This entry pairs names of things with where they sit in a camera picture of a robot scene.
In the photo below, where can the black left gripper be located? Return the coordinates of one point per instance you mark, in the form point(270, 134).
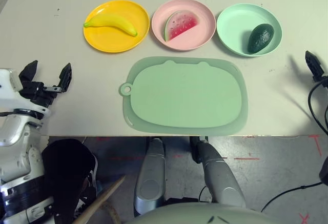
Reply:
point(38, 93)

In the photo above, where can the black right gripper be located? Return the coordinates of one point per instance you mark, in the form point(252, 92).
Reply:
point(325, 81)

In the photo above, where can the dark green toy avocado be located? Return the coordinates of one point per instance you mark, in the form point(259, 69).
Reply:
point(260, 39)

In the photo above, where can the yellow toy banana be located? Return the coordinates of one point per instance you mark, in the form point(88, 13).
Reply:
point(112, 21)

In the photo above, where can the toy watermelon slice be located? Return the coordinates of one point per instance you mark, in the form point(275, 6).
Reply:
point(179, 25)

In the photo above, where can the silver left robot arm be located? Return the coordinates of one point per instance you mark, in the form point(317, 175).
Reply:
point(15, 144)

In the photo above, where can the yellow round plate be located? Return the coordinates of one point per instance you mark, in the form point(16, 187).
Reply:
point(115, 39)

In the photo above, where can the mint green round plate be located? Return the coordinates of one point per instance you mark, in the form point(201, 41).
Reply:
point(235, 26)

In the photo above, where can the black stand foot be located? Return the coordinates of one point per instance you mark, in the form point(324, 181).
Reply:
point(324, 172)

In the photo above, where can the black and white sneaker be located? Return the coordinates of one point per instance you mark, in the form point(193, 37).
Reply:
point(89, 183)

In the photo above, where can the pink round plate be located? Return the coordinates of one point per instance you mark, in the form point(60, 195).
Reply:
point(194, 39)

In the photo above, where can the pale green silicone mat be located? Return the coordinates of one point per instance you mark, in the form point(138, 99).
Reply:
point(184, 96)

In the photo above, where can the wooden stool leg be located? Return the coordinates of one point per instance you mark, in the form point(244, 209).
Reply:
point(102, 198)

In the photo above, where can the silver left robot leg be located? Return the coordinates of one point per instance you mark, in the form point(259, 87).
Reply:
point(150, 172)

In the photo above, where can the silver robot leg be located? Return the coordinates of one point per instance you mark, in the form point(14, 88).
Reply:
point(150, 172)
point(220, 178)

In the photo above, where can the silver right robot leg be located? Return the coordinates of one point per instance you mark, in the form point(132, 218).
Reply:
point(220, 178)

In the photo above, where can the beige curved tube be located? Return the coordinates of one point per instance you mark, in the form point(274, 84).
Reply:
point(112, 210)

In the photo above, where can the pale robot torso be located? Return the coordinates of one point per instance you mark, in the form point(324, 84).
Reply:
point(205, 215)

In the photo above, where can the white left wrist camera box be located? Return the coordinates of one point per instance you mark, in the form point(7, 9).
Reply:
point(10, 80)

